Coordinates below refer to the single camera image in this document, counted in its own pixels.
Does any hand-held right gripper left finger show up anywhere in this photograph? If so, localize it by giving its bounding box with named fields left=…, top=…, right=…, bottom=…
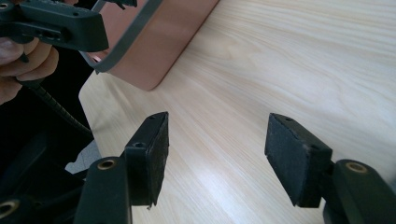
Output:
left=124, top=111, right=171, bottom=208

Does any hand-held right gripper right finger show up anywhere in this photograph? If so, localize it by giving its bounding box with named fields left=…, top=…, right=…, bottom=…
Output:
left=264, top=112, right=334, bottom=209

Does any pink basin with grey rim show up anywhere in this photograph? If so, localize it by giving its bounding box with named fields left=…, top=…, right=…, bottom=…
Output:
left=78, top=0, right=220, bottom=91

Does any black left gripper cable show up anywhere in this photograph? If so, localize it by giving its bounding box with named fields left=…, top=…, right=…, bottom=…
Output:
left=17, top=77, right=94, bottom=136

